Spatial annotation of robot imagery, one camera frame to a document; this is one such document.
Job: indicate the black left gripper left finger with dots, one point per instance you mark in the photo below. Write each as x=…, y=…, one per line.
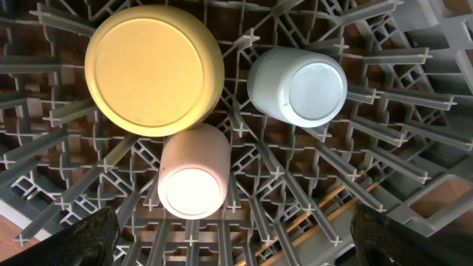
x=91, y=241

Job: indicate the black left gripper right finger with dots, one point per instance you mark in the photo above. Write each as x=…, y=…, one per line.
x=380, y=240

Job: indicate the pink plastic cup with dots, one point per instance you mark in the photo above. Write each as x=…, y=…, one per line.
x=194, y=172

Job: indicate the light blue plastic cup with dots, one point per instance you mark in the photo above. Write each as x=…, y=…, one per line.
x=299, y=87

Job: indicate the yellow plastic bowl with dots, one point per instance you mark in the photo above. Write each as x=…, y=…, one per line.
x=154, y=70

